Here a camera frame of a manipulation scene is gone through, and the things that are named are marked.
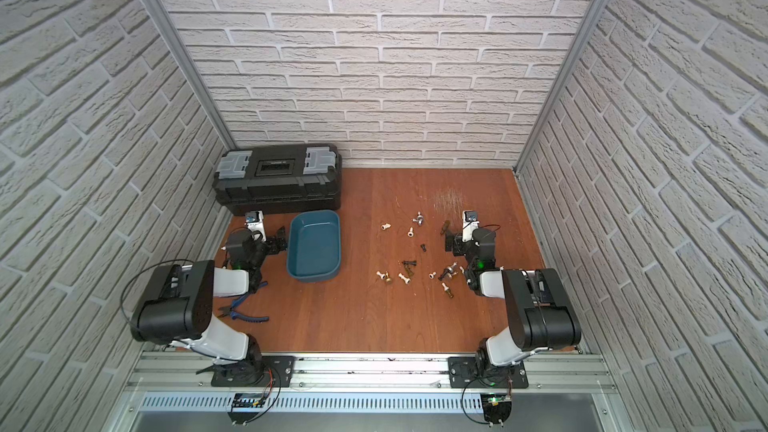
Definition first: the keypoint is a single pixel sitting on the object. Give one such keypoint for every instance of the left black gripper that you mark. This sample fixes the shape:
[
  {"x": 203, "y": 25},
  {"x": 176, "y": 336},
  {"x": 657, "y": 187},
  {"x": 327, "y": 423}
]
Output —
[{"x": 271, "y": 240}]

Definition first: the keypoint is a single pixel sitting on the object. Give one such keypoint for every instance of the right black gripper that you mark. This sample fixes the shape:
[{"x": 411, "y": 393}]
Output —
[{"x": 459, "y": 250}]

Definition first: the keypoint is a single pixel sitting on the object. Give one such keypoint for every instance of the teal plastic storage bin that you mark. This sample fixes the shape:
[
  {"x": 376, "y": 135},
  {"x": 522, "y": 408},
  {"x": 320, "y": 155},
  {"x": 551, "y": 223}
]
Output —
[{"x": 314, "y": 246}]

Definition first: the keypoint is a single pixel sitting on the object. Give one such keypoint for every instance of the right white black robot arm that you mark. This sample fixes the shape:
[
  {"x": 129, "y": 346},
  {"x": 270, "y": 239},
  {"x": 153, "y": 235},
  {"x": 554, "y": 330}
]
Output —
[{"x": 540, "y": 314}]

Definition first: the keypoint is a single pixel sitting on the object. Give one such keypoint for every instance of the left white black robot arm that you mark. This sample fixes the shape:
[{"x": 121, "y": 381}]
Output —
[{"x": 184, "y": 304}]

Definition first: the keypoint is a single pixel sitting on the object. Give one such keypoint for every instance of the silver chess piece upper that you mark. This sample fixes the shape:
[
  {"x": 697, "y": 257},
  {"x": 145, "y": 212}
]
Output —
[{"x": 418, "y": 217}]

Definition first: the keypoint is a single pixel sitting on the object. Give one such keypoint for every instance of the black plastic toolbox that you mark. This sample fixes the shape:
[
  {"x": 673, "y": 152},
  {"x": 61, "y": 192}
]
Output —
[{"x": 278, "y": 179}]

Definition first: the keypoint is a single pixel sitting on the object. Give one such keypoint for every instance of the left controller board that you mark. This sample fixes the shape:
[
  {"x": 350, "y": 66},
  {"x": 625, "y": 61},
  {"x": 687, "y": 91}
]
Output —
[{"x": 247, "y": 407}]

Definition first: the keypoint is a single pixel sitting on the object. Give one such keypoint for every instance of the controller board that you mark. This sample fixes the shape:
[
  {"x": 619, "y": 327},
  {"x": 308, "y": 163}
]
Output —
[
  {"x": 247, "y": 407},
  {"x": 496, "y": 408}
]

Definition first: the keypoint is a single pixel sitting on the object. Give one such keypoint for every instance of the right controller board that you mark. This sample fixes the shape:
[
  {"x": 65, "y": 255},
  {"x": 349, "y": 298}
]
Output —
[{"x": 496, "y": 408}]

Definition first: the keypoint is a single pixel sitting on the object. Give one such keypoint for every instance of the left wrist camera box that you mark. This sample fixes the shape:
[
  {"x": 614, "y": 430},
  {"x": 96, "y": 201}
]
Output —
[{"x": 254, "y": 222}]

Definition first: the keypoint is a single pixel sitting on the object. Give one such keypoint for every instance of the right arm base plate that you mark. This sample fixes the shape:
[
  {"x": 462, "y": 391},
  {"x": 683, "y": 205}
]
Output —
[{"x": 468, "y": 371}]

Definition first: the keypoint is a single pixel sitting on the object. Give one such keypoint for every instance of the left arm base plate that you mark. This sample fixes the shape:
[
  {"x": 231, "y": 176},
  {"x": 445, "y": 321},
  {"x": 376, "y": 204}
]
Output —
[{"x": 275, "y": 370}]

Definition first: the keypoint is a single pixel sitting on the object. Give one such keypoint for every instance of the aluminium frame rail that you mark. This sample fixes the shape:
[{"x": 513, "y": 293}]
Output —
[{"x": 384, "y": 372}]

